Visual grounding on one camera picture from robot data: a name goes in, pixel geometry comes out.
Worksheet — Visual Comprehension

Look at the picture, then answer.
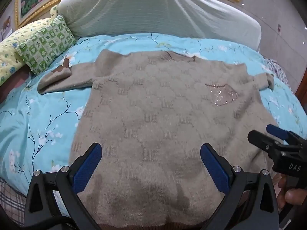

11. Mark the yellow floral pillow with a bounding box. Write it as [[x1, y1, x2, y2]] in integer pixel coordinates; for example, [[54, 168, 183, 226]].
[[0, 4, 60, 87]]

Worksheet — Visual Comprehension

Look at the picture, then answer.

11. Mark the person's right hand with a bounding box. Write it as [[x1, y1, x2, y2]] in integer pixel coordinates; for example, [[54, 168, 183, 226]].
[[278, 174, 307, 206]]

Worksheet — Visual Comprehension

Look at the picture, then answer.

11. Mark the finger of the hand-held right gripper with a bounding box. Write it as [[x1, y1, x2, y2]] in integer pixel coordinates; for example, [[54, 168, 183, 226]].
[[247, 130, 281, 158], [266, 124, 305, 147]]

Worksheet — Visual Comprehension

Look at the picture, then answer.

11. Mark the green frog print pillow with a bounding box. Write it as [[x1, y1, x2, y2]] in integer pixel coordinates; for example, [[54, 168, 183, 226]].
[[16, 14, 77, 75]]

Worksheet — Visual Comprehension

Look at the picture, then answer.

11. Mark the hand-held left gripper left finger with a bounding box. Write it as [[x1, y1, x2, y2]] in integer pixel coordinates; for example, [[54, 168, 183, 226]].
[[23, 142, 103, 230]]

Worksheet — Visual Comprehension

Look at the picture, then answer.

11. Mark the dark red cloth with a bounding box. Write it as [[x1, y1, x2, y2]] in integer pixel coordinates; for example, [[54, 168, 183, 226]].
[[0, 68, 32, 102]]

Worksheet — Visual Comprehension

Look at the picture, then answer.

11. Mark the beige knitted sweater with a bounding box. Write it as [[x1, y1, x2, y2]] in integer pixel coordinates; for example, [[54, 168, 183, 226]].
[[37, 49, 281, 228]]

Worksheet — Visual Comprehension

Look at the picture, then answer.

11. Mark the purple floral cloth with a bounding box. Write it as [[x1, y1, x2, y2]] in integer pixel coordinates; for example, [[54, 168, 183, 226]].
[[262, 55, 292, 92]]

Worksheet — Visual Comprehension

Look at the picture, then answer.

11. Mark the plaid cloth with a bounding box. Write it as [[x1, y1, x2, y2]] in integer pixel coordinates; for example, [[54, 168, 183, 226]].
[[0, 177, 27, 226]]

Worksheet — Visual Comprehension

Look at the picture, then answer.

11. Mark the blue floral bedsheet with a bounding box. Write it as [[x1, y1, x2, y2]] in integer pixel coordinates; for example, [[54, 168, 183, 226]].
[[0, 32, 305, 218]]

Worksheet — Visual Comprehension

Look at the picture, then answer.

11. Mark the wooden glass door cabinet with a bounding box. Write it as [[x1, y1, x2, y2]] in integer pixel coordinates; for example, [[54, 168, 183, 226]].
[[295, 68, 307, 108]]

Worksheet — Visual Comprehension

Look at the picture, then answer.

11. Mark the small wall picture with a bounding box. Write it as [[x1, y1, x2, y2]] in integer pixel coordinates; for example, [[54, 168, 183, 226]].
[[0, 16, 13, 41]]

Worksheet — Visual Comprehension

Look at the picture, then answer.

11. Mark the grey striped bolster cushion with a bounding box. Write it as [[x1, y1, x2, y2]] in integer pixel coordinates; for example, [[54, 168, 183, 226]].
[[57, 0, 262, 52]]

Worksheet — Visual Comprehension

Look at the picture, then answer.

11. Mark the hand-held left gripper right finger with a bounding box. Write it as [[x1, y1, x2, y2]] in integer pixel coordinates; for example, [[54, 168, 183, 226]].
[[200, 143, 280, 230]]

